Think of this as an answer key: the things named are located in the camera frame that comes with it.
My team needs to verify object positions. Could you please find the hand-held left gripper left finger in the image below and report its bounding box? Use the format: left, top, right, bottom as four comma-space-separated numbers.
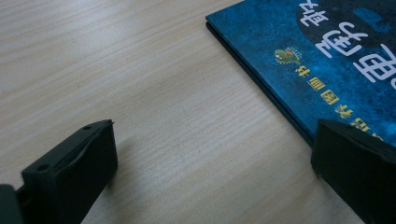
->
17, 119, 119, 224

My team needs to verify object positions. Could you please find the blue picture book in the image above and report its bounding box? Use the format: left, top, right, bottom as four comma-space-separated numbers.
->
205, 0, 396, 147

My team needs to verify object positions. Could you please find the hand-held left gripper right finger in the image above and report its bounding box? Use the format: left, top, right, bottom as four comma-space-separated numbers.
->
310, 119, 396, 224

